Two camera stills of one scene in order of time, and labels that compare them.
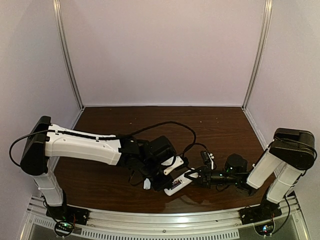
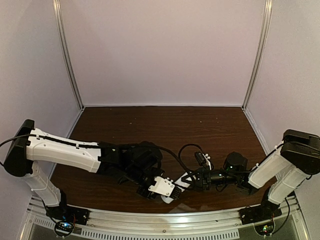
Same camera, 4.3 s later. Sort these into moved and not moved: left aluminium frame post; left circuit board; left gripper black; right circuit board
Moved: left gripper black
Not moved: left aluminium frame post; right circuit board; left circuit board
